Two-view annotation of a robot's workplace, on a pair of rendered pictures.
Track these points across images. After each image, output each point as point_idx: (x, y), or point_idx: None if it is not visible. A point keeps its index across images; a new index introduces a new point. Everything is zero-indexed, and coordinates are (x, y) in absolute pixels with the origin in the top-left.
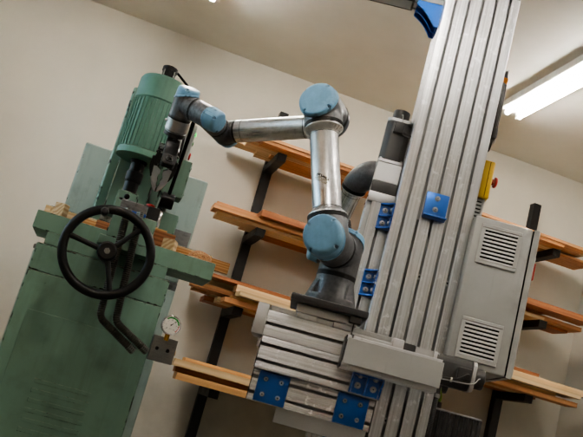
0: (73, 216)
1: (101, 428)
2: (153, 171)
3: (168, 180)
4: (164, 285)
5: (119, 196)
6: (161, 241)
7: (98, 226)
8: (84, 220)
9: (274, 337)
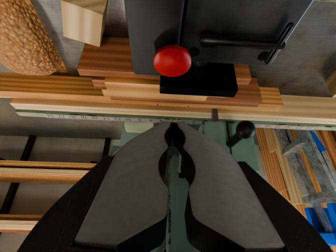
0: (295, 111)
1: None
2: (242, 193)
3: (105, 160)
4: None
5: (250, 150)
6: (113, 51)
7: (253, 88)
8: (278, 101)
9: None
